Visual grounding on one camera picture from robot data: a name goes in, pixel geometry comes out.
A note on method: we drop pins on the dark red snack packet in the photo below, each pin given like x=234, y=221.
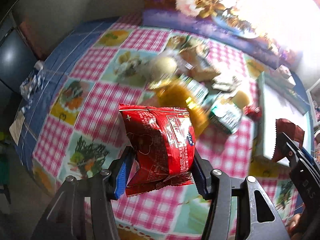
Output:
x=286, y=130

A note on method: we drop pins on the small red candy wrapper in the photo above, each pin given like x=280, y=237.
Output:
x=252, y=112

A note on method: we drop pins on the person's right hand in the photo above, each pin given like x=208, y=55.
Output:
x=297, y=227

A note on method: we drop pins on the pale green snack sachet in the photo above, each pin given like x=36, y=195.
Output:
x=226, y=82

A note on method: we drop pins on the checkered picture tablecloth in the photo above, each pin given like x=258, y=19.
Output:
x=73, y=126

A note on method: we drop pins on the green white snack packet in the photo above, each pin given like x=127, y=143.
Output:
x=197, y=90

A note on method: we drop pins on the white tray with teal rim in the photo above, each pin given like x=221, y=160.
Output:
x=281, y=111

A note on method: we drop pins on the round yellow bun snack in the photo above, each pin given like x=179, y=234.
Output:
x=162, y=66

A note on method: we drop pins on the yellow orange snack bag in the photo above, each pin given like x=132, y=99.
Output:
x=172, y=92

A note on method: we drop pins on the crumpled patterned plastic bag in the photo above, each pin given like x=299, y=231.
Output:
x=34, y=82

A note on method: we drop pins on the dark blue chair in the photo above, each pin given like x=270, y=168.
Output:
x=17, y=59

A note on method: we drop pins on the yellow cake snack piece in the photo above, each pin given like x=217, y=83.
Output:
x=242, y=99

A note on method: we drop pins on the silver green snack packet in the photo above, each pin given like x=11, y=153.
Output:
x=225, y=115

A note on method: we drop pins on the floral painting canvas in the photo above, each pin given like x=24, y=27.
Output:
x=272, y=31

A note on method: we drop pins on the beige brown snack packet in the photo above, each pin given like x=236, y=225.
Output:
x=201, y=69

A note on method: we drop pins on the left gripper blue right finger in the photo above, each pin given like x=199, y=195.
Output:
x=257, y=218

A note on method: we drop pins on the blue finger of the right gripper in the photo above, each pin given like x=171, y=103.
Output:
x=309, y=157
x=297, y=161

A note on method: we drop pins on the bright red snack bag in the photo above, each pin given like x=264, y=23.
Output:
x=164, y=142

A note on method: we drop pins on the white lamp with base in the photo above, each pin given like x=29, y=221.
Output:
x=283, y=76

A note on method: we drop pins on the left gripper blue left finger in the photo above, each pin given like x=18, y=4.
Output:
x=64, y=217

